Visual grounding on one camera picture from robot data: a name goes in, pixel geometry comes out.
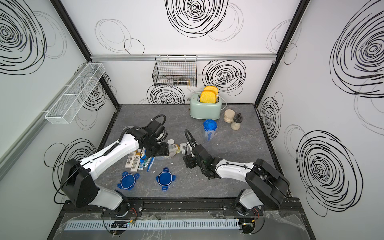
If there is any clear container blue lid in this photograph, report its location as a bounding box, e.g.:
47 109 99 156
156 144 181 160
203 119 218 141

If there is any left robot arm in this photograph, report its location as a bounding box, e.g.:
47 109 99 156
60 115 170 217

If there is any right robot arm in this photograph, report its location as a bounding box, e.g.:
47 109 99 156
183 130 290 211

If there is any blue white toothbrush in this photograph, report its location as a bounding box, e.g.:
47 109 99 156
147 157 155 172

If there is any white lotion tube orange cap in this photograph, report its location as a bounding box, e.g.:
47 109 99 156
125 151 137 169

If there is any mint green toaster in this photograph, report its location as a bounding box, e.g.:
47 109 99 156
190 93 227 120

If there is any small bottle black cap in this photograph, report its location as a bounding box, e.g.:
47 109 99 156
231 113 243 131

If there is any beige round jar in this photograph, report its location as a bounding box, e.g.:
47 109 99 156
223 109 236 123

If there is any yellow sponge toast front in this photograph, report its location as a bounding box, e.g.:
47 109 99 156
200 90 217 104

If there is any yellow sponge toast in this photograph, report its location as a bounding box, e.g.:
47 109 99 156
200 90 217 104
204 86 219 95

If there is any yellow sponge toast back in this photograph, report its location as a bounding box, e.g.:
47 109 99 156
204 86 219 95

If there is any white slotted cable duct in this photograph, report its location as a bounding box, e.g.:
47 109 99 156
64 219 240 231

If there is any black wire wall basket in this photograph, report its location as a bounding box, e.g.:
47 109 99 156
152 55 198 88

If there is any white mesh wall shelf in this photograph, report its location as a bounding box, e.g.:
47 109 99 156
45 63 106 125

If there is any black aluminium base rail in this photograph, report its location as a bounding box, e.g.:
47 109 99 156
59 198 305 217

